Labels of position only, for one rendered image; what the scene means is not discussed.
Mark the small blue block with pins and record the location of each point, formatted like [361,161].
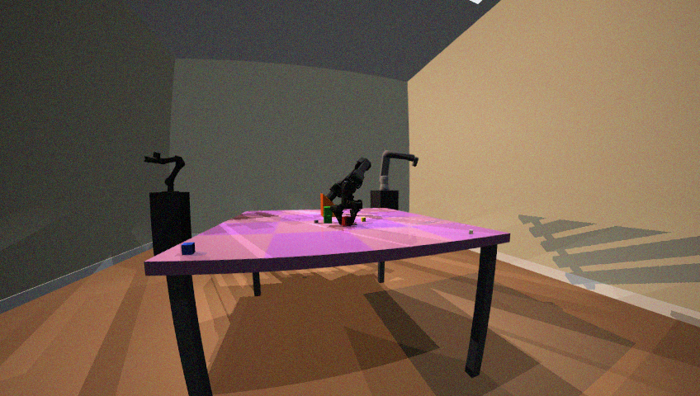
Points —
[188,248]

